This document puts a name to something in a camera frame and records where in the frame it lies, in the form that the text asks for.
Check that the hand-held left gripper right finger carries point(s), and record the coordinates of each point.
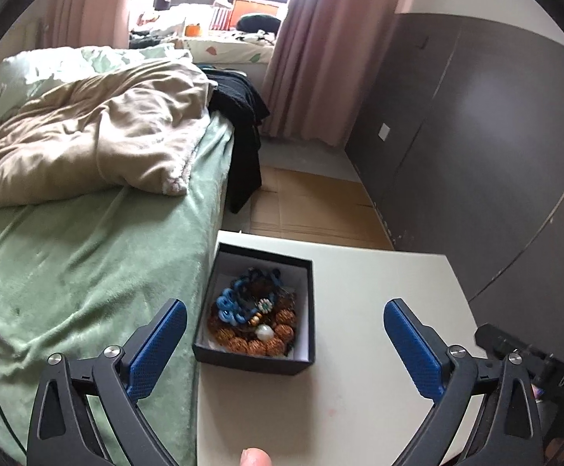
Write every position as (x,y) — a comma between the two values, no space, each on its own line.
(410,344)

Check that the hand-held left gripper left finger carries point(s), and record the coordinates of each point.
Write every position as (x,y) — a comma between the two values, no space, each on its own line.
(158,349)

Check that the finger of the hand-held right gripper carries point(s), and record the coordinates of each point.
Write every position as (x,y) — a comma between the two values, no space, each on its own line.
(510,342)

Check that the black jewelry box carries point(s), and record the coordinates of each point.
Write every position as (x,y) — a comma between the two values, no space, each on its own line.
(253,364)

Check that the person's left hand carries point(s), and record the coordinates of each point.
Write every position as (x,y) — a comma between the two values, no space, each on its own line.
(256,451)

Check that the green bed sheet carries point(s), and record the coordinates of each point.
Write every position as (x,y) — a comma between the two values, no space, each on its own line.
(92,262)

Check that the cardboard sheet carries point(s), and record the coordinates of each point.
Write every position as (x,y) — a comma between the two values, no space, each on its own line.
(311,204)

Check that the dark grey wardrobe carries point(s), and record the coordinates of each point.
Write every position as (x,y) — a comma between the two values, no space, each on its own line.
(481,131)

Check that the black garment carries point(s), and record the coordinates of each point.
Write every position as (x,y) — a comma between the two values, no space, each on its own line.
(243,145)

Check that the beige quilt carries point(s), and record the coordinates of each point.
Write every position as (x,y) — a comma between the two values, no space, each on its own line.
(92,131)

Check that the pink curtain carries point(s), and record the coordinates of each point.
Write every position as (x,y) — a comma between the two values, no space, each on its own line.
(311,58)
(88,5)

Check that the light green pillow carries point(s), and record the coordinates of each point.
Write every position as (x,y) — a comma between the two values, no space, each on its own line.
(44,65)

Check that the patterned window seat cushion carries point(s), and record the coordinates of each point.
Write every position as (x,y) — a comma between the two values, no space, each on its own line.
(228,48)

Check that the dark round cushion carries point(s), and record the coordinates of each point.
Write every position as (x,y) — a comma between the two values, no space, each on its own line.
(260,23)

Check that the white wall socket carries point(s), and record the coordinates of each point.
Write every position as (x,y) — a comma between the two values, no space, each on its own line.
(384,132)

